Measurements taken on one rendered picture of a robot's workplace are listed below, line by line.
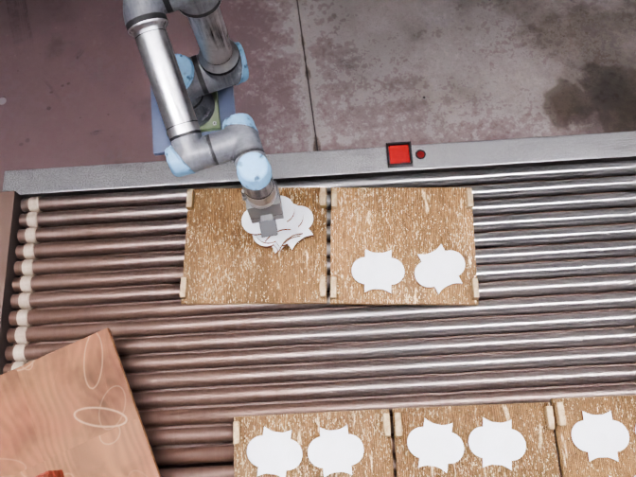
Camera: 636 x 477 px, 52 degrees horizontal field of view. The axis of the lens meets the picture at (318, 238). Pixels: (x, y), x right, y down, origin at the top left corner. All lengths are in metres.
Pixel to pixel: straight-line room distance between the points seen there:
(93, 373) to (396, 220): 0.92
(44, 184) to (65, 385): 0.66
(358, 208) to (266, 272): 0.32
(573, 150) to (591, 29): 1.52
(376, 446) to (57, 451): 0.80
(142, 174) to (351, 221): 0.66
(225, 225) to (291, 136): 1.22
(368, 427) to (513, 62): 2.10
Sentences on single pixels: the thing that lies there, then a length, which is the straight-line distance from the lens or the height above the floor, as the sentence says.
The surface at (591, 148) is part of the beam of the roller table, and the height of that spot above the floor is 0.92.
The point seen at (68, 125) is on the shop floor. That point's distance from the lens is 3.35.
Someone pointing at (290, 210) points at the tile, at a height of 1.09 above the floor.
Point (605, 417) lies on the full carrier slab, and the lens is 1.88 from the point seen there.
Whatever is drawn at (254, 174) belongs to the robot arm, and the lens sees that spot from 1.45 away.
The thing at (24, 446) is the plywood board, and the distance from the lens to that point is 1.84.
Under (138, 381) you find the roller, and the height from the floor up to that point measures 0.92.
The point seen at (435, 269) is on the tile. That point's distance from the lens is 1.84.
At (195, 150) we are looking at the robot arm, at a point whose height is 1.37.
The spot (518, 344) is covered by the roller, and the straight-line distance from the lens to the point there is 1.87.
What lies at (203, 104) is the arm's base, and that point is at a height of 0.96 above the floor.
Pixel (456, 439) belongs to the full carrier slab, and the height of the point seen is 0.95.
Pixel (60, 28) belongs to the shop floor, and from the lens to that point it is 3.67.
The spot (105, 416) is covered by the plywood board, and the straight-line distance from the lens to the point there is 1.77.
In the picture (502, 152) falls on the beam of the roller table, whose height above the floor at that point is 0.92.
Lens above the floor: 2.70
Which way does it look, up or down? 71 degrees down
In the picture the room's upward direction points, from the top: 7 degrees counter-clockwise
